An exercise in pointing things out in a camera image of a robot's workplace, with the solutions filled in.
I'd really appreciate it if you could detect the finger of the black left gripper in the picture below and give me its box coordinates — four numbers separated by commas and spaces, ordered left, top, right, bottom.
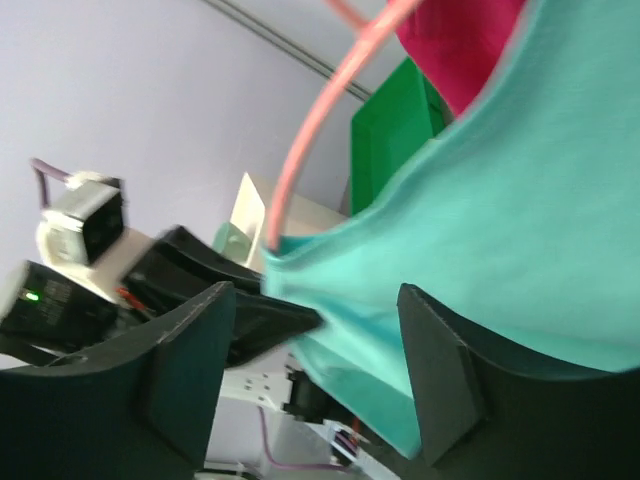
124, 225, 261, 310
226, 292, 323, 368

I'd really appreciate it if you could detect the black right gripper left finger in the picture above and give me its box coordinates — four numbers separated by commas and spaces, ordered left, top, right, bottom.
1, 282, 235, 480

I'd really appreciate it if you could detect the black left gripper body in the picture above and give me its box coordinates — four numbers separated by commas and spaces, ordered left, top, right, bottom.
1, 260, 160, 365

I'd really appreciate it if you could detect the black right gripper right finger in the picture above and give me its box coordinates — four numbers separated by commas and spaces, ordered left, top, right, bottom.
397, 284, 639, 479

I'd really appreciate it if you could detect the teal t shirt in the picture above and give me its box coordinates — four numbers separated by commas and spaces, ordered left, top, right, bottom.
263, 0, 639, 458

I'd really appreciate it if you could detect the pink plastic hanger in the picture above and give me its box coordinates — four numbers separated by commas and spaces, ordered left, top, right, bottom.
266, 0, 420, 252

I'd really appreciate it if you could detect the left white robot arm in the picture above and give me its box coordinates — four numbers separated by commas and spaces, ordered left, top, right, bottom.
1, 226, 348, 479

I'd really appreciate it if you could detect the magenta t shirt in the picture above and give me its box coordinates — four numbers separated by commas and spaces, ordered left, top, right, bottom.
396, 0, 525, 116

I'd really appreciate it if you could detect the white drawer box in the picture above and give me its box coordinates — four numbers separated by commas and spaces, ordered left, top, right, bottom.
228, 172, 349, 274

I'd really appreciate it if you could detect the green plastic tray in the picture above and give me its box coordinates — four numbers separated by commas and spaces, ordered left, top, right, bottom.
350, 59, 445, 215

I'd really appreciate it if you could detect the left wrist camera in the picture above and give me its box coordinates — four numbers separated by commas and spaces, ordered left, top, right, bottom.
36, 172, 152, 304

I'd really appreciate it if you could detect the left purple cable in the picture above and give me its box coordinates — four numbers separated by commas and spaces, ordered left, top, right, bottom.
29, 157, 71, 209

